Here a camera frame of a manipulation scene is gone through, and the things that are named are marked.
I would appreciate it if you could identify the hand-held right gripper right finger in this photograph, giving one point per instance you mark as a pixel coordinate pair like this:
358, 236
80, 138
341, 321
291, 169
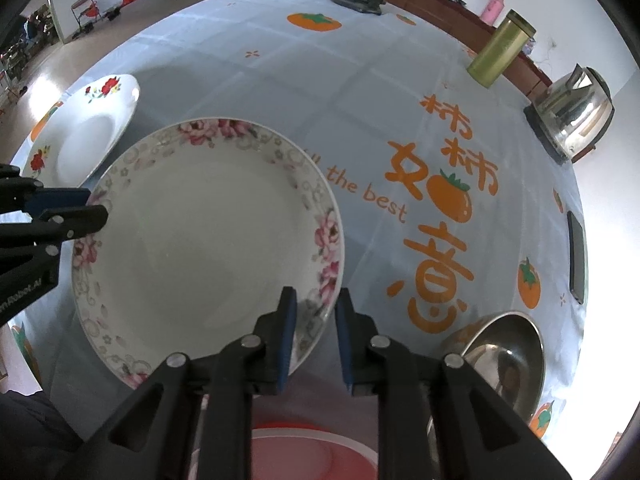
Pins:
344, 350

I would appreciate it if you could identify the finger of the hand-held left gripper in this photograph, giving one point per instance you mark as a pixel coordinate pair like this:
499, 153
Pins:
80, 220
60, 199

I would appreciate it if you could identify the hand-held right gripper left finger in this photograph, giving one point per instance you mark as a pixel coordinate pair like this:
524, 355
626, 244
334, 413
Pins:
288, 345

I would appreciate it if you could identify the red plastic plate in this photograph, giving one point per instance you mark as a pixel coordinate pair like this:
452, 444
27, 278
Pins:
310, 455

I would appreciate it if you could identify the pink floral rim plate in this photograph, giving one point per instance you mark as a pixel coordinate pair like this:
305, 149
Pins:
200, 235

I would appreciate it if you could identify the stainless steel bowl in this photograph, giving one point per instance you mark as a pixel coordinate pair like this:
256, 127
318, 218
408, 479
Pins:
505, 360

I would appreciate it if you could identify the red flower white plate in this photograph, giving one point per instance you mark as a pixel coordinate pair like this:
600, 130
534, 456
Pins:
85, 135

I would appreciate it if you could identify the person's dark clothing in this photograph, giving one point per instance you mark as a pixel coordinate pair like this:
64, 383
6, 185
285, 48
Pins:
35, 440

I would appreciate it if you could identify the red folding chair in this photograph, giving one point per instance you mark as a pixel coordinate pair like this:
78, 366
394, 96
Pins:
86, 10

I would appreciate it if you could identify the black smartphone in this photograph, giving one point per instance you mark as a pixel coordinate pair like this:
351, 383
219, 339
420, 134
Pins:
576, 260

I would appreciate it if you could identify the persimmon print tablecloth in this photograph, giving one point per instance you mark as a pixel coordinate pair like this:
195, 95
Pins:
350, 85

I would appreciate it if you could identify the stainless steel electric kettle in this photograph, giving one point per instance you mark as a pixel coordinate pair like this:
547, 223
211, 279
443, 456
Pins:
575, 110

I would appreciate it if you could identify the green tin canister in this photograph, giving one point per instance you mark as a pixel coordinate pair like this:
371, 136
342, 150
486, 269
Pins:
500, 50

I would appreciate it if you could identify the brown wooden sideboard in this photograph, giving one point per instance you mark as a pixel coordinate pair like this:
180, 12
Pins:
450, 15

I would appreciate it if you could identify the pink bottle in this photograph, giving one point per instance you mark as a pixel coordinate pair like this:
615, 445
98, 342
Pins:
492, 10

